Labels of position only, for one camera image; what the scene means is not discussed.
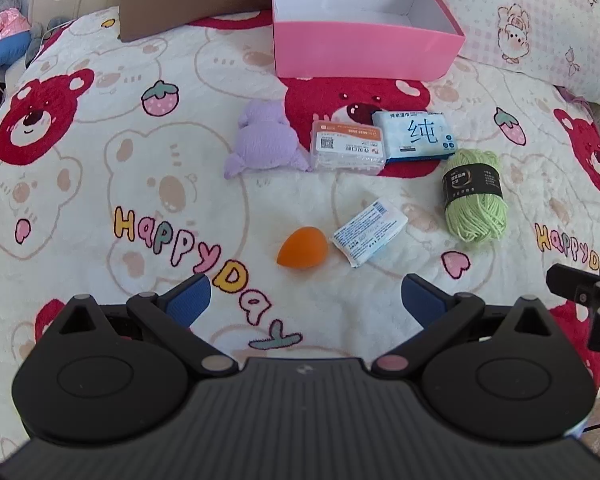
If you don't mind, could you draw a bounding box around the pink checked pillow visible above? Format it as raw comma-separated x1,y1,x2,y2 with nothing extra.
430,0,600,106

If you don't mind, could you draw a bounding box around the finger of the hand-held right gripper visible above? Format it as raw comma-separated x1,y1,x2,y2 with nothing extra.
546,262,600,307

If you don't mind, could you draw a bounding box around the orange makeup sponge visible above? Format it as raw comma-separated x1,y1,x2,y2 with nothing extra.
276,226,327,268

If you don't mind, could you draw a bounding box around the bear printed blanket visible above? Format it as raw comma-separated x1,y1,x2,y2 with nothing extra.
0,7,600,466

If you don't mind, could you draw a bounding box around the small white wipes packet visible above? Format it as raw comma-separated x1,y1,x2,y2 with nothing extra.
332,200,410,268

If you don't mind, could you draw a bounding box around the green yarn ball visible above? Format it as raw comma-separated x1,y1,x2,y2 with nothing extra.
441,148,510,245

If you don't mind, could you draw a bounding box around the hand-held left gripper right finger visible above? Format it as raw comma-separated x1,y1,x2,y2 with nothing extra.
371,274,555,377

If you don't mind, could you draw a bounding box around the clear plastic floss pick box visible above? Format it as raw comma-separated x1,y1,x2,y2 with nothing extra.
311,120,387,176

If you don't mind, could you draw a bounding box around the pink cardboard box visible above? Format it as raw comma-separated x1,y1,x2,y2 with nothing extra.
271,0,466,80

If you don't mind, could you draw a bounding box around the purple plush toy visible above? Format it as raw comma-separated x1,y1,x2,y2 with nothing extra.
223,100,312,179

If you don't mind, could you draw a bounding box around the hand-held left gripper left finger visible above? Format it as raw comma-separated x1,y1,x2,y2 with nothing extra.
45,274,239,380

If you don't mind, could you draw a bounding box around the blue white wet wipes pack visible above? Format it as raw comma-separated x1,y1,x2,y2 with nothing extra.
371,109,456,165

